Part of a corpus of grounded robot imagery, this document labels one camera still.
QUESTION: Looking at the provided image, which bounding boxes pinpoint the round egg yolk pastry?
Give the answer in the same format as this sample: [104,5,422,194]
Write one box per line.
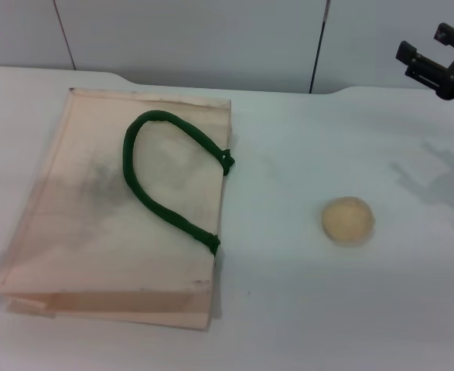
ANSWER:
[321,196,377,247]

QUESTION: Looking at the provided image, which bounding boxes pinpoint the cream fabric handbag green handles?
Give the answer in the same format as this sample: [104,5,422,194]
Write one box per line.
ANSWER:
[0,87,237,332]

